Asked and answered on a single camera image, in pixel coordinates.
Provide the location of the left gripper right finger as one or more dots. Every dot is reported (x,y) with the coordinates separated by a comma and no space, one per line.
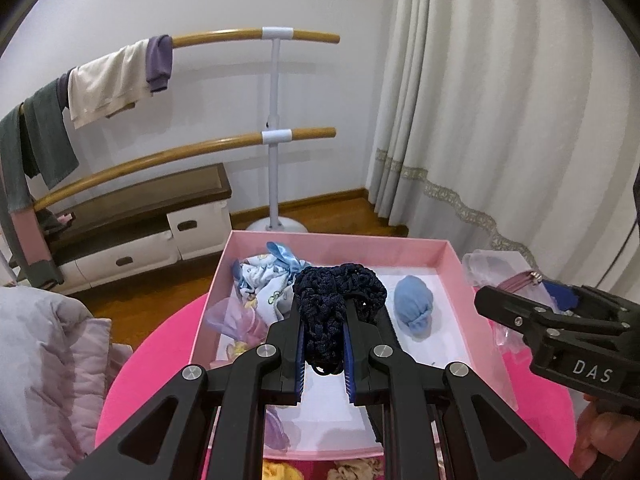
(440,422)

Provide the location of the pink round tablecloth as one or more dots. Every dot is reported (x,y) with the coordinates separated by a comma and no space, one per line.
(546,407)

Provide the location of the clear plastic bag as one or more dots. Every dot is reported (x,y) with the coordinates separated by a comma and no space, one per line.
(511,272)

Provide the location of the yellow crochet toy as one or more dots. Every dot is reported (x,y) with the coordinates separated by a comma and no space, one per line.
(280,471)

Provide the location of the cream garment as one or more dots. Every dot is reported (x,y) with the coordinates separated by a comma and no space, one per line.
(107,85)

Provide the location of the grey quilt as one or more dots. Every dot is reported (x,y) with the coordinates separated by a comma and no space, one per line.
(58,362)

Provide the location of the light blue sock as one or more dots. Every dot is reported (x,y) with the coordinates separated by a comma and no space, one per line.
(413,305)

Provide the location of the white printed paper sheet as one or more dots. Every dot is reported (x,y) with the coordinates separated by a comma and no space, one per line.
(324,425)

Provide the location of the lower wooden barre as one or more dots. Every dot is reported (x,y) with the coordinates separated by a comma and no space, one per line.
(246,140)

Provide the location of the pink cardboard box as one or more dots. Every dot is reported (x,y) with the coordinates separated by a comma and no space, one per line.
(333,250)

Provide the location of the purple garment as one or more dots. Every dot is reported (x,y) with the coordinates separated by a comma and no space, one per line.
(158,62)

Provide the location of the grey pink yoga mat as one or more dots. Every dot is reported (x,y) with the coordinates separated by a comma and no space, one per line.
(26,230)

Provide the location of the white curtain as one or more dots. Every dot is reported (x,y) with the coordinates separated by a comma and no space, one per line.
(513,125)

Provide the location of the dark wood bench cabinet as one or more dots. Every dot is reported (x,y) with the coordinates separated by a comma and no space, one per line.
(144,227)

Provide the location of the person's right hand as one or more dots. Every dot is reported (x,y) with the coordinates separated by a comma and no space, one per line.
(610,434)

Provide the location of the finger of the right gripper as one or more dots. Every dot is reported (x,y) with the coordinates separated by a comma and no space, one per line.
(563,295)

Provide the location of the dark green towel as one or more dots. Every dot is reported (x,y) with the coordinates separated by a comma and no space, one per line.
(34,141)

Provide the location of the navy crochet item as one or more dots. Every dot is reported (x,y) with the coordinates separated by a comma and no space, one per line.
(321,294)

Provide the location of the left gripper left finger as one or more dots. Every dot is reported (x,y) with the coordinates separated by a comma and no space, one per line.
(206,423)

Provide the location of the patterned white blue cloth bundle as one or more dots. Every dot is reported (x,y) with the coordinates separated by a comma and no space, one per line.
(265,282)

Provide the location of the wooden barre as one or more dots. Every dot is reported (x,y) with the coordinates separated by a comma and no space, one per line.
(246,140)
(223,36)

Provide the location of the white barre stand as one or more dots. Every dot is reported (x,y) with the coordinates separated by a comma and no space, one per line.
(272,137)

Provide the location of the beige floral scrunchie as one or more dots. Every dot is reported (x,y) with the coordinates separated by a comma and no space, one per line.
(359,469)

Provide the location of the upper wooden barre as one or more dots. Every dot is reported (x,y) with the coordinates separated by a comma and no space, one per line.
(223,36)

